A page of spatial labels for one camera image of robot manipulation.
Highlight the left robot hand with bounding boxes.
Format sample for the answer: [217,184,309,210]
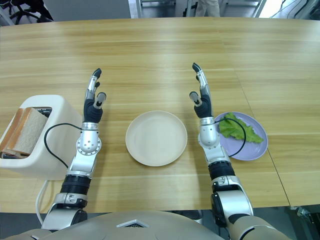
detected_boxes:
[83,67,107,124]

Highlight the person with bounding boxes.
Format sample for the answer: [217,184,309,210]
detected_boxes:
[194,0,221,18]

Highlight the green lettuce leaf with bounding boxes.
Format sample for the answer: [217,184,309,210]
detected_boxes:
[218,112,265,144]

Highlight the white cord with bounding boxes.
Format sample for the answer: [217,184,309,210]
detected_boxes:
[35,179,53,226]

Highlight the bread slice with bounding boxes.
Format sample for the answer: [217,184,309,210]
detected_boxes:
[5,106,49,157]
[0,108,26,154]

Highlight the black cable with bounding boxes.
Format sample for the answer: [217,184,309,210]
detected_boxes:
[214,117,247,158]
[43,122,83,169]

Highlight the robot body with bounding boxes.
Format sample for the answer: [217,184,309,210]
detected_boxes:
[43,210,226,240]

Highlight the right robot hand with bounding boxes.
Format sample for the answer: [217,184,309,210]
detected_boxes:
[189,62,215,119]

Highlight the cream toaster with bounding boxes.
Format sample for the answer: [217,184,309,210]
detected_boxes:
[0,94,84,181]

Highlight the purple round plate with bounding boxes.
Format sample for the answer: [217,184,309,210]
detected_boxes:
[214,111,269,162]

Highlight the black office chair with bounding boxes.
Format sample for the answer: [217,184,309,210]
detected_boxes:
[8,0,55,25]

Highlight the cream round plate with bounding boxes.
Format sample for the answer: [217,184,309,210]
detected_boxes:
[125,110,188,167]

